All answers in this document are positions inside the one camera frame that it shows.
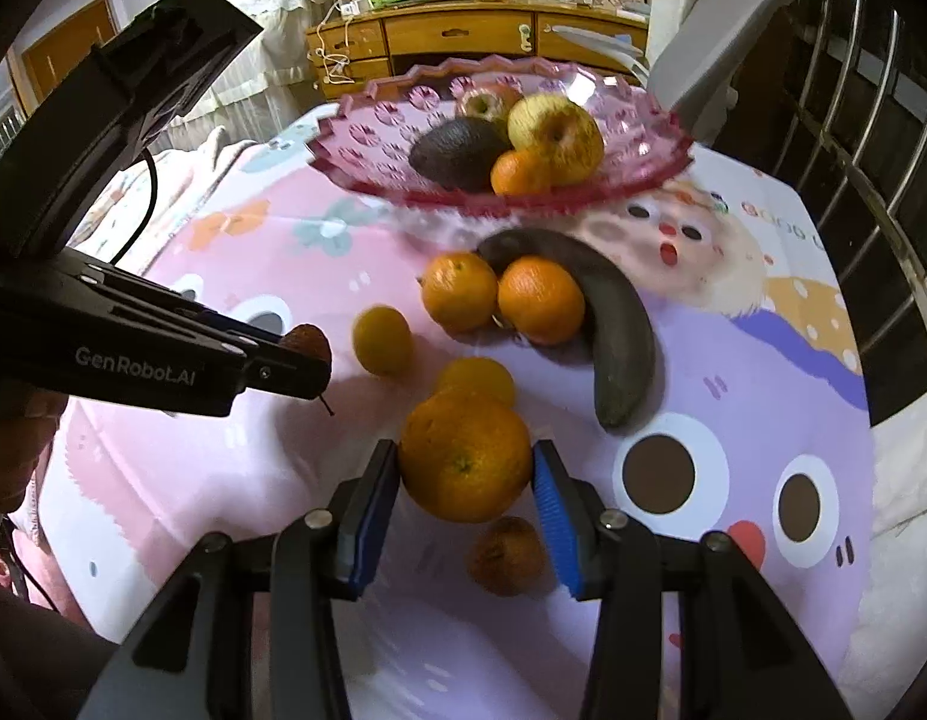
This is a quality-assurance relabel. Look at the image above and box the white charger cable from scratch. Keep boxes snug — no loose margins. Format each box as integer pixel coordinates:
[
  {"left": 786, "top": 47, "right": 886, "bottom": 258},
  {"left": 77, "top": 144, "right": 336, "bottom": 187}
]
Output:
[{"left": 311, "top": 0, "right": 361, "bottom": 88}]

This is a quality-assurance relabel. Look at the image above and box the large orange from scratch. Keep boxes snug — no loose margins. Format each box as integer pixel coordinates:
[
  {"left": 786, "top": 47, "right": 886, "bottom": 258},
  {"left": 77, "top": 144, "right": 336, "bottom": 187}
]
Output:
[{"left": 398, "top": 390, "right": 532, "bottom": 523}]

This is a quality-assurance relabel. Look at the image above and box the pink glass fruit bowl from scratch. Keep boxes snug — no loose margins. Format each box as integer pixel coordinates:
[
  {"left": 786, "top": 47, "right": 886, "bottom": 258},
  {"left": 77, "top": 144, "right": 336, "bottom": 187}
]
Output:
[{"left": 308, "top": 55, "right": 691, "bottom": 216}]

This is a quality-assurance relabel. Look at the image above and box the cartoon printed table cloth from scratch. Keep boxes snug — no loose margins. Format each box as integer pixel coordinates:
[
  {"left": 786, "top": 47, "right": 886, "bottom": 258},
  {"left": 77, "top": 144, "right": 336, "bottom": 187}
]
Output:
[{"left": 55, "top": 156, "right": 872, "bottom": 718}]

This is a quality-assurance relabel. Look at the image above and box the wooden desk with drawers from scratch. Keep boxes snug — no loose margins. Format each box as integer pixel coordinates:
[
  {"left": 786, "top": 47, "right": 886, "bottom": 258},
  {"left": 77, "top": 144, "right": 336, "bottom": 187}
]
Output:
[{"left": 305, "top": 0, "right": 649, "bottom": 99}]

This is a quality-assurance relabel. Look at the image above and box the orange mandarin upper left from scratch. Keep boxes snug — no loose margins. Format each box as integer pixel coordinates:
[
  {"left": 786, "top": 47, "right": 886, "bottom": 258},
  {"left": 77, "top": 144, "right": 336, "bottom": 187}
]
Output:
[{"left": 421, "top": 252, "right": 497, "bottom": 335}]

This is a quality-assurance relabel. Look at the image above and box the brown wooden door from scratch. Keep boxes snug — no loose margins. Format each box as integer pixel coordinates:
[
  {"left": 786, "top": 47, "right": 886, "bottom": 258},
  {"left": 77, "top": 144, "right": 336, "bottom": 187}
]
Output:
[{"left": 22, "top": 0, "right": 116, "bottom": 101}]

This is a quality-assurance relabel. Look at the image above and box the lone small orange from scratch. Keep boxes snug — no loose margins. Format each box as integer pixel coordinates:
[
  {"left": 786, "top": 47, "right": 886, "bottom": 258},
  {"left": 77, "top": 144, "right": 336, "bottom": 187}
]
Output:
[{"left": 491, "top": 149, "right": 553, "bottom": 197}]

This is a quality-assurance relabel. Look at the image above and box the pastel patterned blanket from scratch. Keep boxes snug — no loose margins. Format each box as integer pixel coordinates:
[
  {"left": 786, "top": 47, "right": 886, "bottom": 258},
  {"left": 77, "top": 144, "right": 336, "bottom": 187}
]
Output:
[{"left": 68, "top": 127, "right": 262, "bottom": 275}]

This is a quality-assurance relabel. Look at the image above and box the grey office chair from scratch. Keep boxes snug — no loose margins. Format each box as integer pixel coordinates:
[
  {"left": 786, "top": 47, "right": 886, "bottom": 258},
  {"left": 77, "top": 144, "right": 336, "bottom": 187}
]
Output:
[{"left": 553, "top": 0, "right": 792, "bottom": 145}]

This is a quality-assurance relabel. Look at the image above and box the red yellow apple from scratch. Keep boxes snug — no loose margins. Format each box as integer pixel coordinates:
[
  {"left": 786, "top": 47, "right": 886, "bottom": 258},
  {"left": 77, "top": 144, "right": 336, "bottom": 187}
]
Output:
[{"left": 455, "top": 83, "right": 523, "bottom": 128}]

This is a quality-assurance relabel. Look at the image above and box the orange mandarin upper right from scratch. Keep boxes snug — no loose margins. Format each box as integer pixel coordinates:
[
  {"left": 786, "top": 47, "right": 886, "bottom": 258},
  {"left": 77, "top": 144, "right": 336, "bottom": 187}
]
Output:
[{"left": 497, "top": 255, "right": 585, "bottom": 346}]

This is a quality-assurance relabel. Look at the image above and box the overripe black banana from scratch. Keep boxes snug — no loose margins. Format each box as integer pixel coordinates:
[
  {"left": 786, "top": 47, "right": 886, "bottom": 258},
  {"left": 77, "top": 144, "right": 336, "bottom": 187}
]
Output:
[{"left": 476, "top": 227, "right": 657, "bottom": 433}]

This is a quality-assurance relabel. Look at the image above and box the small yellow orange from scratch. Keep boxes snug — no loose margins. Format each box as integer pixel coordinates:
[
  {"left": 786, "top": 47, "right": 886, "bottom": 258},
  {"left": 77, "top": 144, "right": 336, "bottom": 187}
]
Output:
[{"left": 434, "top": 356, "right": 517, "bottom": 408}]

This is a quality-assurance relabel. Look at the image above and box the black cable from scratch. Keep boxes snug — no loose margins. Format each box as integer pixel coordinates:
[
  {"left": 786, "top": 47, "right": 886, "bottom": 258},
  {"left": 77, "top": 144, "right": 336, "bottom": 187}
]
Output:
[{"left": 110, "top": 148, "right": 163, "bottom": 269}]

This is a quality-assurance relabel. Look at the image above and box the dark avocado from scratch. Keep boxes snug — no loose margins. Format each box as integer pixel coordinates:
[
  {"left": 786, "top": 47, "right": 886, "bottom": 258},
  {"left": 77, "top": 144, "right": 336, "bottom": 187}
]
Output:
[{"left": 408, "top": 117, "right": 511, "bottom": 193}]

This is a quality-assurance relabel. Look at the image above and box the small yellow kumquat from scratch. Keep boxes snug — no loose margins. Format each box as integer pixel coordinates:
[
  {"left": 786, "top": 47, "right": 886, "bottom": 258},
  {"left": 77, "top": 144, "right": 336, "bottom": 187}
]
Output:
[{"left": 351, "top": 305, "right": 415, "bottom": 379}]

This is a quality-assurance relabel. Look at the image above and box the pink bed sheet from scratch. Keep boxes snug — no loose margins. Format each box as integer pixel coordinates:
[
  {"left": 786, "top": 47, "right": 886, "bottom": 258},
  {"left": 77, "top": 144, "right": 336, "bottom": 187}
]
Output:
[{"left": 0, "top": 518, "right": 89, "bottom": 629}]

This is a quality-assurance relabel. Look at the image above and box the white lace covered furniture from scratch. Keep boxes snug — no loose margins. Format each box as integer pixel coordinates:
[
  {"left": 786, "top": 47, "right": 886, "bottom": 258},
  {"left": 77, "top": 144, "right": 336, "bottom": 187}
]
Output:
[{"left": 159, "top": 0, "right": 330, "bottom": 149}]

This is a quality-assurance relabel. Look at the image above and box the orange mandarin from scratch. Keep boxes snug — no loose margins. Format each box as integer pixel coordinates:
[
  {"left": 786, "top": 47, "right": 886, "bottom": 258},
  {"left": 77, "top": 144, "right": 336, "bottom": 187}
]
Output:
[
  {"left": 421, "top": 252, "right": 497, "bottom": 335},
  {"left": 497, "top": 255, "right": 585, "bottom": 346}
]

